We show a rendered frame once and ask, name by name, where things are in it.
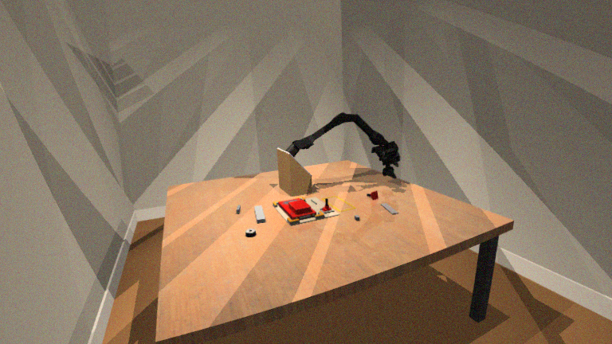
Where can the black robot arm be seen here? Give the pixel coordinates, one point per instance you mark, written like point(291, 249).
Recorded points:
point(375, 137)

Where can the grey rectangular bar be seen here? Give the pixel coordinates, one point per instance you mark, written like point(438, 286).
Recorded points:
point(259, 214)

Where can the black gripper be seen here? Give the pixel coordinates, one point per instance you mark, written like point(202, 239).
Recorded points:
point(387, 157)

